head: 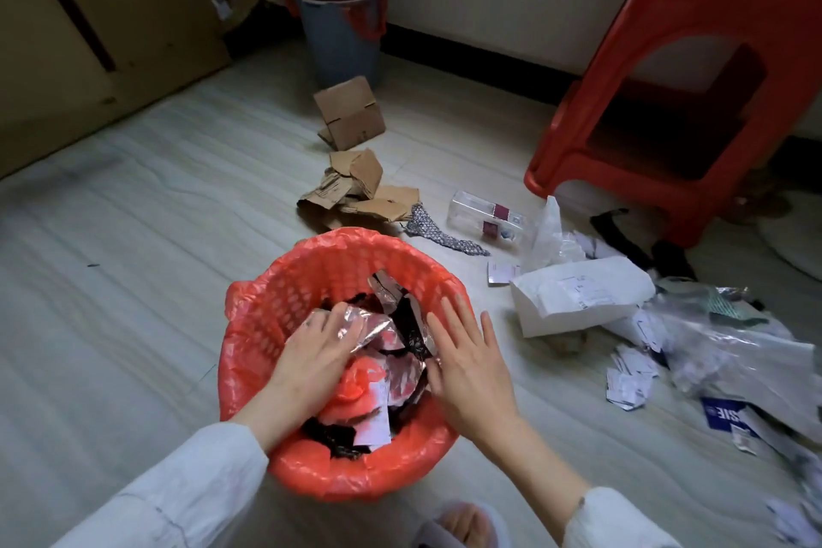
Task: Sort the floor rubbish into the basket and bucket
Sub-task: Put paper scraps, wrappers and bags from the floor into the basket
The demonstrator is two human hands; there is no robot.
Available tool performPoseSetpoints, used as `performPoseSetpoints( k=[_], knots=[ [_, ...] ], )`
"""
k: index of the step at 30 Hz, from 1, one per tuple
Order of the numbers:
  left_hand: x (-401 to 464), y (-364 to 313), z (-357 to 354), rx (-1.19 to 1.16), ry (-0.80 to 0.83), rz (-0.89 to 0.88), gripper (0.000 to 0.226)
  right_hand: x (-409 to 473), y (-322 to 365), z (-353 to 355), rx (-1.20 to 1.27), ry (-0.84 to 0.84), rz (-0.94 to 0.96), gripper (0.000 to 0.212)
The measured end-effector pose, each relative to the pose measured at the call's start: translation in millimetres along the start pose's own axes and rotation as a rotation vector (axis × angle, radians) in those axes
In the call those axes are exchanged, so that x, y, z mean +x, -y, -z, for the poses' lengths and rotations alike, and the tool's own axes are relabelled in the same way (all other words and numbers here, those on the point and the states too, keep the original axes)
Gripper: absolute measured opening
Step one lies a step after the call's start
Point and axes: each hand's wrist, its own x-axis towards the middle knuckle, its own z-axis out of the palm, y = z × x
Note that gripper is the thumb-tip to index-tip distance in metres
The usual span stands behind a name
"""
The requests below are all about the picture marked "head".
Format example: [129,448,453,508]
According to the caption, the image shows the white round fan base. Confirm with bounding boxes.
[757,191,822,283]

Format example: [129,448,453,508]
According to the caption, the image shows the beige wooden cabinet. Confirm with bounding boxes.
[0,0,232,180]

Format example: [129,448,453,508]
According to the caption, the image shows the pile of mixed scrap litter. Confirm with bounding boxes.
[603,283,822,548]

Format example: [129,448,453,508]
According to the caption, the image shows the white sleeve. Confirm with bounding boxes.
[54,422,270,548]
[562,486,682,548]

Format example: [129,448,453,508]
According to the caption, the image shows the person's left hand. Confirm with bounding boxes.
[266,301,367,420]

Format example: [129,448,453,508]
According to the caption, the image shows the grey bucket with red liner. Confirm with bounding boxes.
[287,0,389,90]

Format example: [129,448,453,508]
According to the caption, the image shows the clear plastic box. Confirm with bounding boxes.
[447,191,527,244]

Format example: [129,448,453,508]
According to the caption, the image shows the person's left forearm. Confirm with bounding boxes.
[229,386,303,456]

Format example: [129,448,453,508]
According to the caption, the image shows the person's right forearm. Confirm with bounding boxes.
[481,419,592,545]

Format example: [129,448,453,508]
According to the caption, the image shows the white right sleeve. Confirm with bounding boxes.
[562,486,682,548]

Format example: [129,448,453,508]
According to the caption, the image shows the red plastic stool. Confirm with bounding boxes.
[523,0,822,247]

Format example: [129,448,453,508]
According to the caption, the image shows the white left sleeve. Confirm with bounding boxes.
[54,422,270,548]

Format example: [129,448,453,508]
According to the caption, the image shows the person's right hand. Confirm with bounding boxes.
[426,294,520,446]

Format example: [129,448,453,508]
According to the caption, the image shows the silver foil bag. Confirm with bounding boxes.
[369,271,438,362]

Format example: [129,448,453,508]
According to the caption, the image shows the red-lined waste basket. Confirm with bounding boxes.
[217,227,476,501]

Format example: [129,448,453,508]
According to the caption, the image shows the person's right foot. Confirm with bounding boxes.
[436,505,492,545]

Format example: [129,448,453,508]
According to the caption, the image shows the torn cardboard pieces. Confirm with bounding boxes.
[296,149,420,231]

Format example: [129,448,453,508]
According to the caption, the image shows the black white patterned cloth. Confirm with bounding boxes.
[404,202,491,258]

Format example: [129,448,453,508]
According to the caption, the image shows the black mesh piece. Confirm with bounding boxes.
[652,239,698,281]
[589,209,653,270]

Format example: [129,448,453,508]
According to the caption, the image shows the white parcel bag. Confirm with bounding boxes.
[510,255,656,339]

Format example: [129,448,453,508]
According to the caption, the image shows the blue card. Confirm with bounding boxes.
[700,398,749,433]

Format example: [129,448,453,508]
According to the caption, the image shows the white right slipper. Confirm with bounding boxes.
[410,501,512,548]

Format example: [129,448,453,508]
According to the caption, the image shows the orange plastic scrap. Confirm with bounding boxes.
[318,355,390,426]

